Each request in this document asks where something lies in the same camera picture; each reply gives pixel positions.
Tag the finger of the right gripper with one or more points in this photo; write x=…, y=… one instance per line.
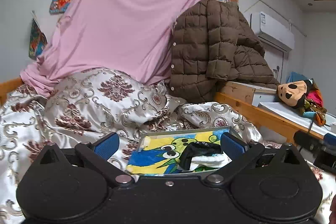
x=329, y=139

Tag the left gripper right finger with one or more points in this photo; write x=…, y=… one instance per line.
x=242, y=155

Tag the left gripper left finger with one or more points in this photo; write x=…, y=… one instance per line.
x=95, y=157

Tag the white fluffy sock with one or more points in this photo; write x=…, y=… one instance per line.
x=205, y=163

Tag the black sock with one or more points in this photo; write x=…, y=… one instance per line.
x=198, y=148

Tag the floral satin bedspread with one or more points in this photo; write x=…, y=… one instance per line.
x=53, y=186

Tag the orange plush doll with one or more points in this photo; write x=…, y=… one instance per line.
x=306, y=98

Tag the grey tray with cartoon towel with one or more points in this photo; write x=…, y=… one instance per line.
x=158, y=154

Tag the brown quilted jacket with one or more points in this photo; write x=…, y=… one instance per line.
x=212, y=43

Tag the white air conditioner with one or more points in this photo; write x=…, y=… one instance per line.
x=272, y=31

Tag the cartoon poster left lower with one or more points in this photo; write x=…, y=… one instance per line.
x=38, y=41

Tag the pink sheet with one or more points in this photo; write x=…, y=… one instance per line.
x=131, y=36

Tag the wooden bed frame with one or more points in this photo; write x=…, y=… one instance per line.
x=89, y=105

